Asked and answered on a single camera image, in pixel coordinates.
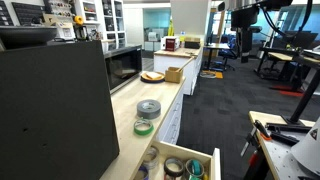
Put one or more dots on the black steel microwave oven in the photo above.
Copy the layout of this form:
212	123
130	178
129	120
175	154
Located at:
123	68

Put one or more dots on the white base cabinet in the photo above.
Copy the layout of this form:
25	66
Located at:
171	123

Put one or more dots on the blue office chair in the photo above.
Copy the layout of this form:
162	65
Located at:
229	50

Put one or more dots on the red and white appliance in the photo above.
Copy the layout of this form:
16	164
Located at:
171	44

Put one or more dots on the white printer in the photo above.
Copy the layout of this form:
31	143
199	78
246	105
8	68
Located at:
153	36

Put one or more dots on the blue tape roll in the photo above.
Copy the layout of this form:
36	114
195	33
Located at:
145	173

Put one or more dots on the black wall bin rack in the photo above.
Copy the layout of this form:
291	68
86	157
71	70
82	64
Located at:
5	15
28	13

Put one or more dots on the white shelf unit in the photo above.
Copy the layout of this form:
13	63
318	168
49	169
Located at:
100	16

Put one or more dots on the wooden drawer with white front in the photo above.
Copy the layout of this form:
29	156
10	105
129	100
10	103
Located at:
181	150

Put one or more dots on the clear tape roll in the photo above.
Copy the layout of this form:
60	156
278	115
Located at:
147	160

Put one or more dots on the black box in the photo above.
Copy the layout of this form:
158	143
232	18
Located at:
192	45

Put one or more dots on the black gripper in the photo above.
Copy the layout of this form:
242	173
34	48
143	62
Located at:
245	16

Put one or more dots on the yellow round tool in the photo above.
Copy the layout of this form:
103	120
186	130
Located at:
78	20

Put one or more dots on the round dark-rimmed plate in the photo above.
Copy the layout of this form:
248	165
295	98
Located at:
143	79

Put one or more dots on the black coffee maker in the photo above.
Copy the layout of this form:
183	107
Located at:
80	32

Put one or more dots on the black and orange clamp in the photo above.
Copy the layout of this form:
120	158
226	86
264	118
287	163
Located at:
256	133

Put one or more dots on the grey duct tape roll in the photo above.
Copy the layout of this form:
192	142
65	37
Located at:
143	113

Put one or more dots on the black monitor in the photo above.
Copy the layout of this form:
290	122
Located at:
306	40

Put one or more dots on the wooden spoon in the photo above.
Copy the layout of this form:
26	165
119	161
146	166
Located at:
185	65

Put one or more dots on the black slanted stand pole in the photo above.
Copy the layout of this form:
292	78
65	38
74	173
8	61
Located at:
305	100

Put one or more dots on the wooden robot mounting table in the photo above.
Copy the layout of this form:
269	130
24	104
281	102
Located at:
276	156

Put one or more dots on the toast slice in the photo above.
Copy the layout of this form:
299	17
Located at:
153	75

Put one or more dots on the black metal clamp bars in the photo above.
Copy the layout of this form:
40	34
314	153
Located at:
286	128

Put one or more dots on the black bowl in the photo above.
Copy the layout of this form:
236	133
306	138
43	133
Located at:
26	35

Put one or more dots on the wooden table with black legs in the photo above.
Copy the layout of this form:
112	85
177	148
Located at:
216	45

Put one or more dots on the green masking tape roll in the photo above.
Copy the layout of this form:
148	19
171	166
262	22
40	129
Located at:
143	132

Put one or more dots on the black tape roll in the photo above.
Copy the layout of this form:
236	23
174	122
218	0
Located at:
167	170

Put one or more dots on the black tool chest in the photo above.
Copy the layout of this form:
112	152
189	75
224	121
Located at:
50	116

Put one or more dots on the yellow floor mat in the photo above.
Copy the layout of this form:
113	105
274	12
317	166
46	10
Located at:
218	74

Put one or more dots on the teal tape roll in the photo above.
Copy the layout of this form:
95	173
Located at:
196	167

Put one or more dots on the white island with wood top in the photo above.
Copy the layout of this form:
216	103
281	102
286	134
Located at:
166	63

